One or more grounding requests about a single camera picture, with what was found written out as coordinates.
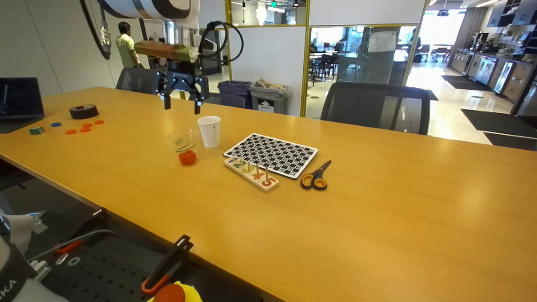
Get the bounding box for white paper cup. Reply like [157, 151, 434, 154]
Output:
[199, 115, 222, 147]

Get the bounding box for black orange clamp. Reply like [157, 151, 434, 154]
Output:
[142, 234, 194, 297]

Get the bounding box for green flat chip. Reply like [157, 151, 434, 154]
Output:
[29, 127, 46, 135]

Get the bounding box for black office chair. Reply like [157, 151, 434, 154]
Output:
[321, 82, 432, 135]

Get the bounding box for black laptop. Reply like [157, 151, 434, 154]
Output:
[0, 77, 44, 122]

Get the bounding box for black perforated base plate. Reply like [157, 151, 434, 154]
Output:
[28, 209, 278, 302]

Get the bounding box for orange handled scissors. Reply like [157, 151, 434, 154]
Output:
[301, 161, 331, 191]

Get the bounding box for grey office chair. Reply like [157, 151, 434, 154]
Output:
[117, 67, 159, 94]

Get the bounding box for person in yellow shirt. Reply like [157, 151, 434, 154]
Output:
[117, 21, 140, 67]

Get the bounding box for orange flat chips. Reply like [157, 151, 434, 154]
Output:
[65, 119, 107, 134]

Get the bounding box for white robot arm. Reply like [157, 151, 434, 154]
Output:
[80, 0, 239, 114]

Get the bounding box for wooden number puzzle board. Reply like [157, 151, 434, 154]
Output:
[224, 156, 279, 191]

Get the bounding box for orange disc with hole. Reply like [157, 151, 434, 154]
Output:
[179, 151, 197, 166]

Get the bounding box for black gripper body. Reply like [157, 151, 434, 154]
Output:
[159, 70, 209, 99]

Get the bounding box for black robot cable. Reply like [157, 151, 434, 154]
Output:
[80, 0, 115, 62]

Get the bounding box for transparent plastic cup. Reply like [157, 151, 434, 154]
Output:
[174, 130, 195, 156]

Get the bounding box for checkerboard marker sheet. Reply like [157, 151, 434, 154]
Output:
[224, 132, 320, 179]

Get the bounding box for yellow emergency stop button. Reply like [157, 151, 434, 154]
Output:
[148, 281, 204, 302]

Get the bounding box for black tape roll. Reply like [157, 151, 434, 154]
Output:
[70, 104, 100, 119]

